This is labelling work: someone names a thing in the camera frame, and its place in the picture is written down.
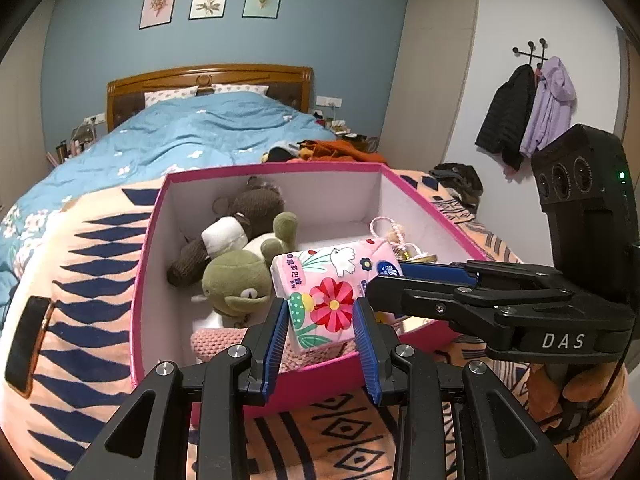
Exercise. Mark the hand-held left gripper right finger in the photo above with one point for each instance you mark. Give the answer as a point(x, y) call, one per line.
point(367, 360)

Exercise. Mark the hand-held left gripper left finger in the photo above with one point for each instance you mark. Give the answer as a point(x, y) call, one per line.
point(275, 355)

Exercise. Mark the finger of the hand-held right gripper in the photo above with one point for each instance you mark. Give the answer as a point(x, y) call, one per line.
point(435, 271)
point(425, 300)

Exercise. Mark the pink knitted plush toy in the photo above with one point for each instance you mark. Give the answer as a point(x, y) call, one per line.
point(215, 340)

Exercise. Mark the pink floral tissue pack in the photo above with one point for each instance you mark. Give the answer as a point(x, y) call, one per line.
point(325, 295)

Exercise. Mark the green frog plush toy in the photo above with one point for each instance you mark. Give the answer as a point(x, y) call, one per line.
point(235, 275)

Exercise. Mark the pink cardboard box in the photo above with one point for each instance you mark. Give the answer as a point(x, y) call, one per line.
point(325, 195)

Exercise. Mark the dark brown plush toy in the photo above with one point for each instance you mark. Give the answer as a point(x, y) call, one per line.
point(260, 205)

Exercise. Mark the person's right forearm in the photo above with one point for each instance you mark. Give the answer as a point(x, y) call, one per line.
point(610, 435)

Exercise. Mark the person's right hand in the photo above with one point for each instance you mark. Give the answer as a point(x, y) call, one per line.
point(595, 385)

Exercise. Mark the dark clothes pile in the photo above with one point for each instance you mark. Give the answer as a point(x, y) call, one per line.
point(457, 182)

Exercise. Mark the purple hooded jacket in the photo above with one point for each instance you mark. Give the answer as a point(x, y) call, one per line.
point(550, 105)

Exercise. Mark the black puffer jacket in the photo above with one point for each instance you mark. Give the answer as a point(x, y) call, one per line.
point(502, 115)

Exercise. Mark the orange clothing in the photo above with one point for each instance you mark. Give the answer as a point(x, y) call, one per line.
point(335, 149)

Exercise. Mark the nightstand clutter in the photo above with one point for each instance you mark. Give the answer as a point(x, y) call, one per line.
point(345, 130)

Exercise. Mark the black and white clothing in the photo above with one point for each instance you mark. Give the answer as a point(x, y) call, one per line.
point(280, 154)

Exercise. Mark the beige built-in wardrobe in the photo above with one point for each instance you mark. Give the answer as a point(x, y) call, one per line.
point(430, 70)

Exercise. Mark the orange patterned blanket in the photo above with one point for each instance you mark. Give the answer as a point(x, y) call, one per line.
point(75, 260)

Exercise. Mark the blue floral duvet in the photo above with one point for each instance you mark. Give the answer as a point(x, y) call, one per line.
point(200, 130)

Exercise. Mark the black smartphone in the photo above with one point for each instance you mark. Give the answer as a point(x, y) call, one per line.
point(27, 345)

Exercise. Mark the white dotted pillow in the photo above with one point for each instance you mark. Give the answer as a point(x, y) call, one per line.
point(240, 89)
point(170, 95)

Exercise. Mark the group of cosmetic bottles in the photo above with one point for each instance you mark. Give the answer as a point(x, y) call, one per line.
point(72, 145)

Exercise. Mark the wooden bed headboard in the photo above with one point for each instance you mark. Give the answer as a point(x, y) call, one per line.
point(125, 95)

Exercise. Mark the white framed flower picture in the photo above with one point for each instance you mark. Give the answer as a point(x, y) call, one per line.
point(209, 0)

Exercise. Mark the black wall coat rack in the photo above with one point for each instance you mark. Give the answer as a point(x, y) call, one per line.
point(530, 52)

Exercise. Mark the white wall socket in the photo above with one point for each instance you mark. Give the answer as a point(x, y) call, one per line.
point(94, 120)
point(328, 100)

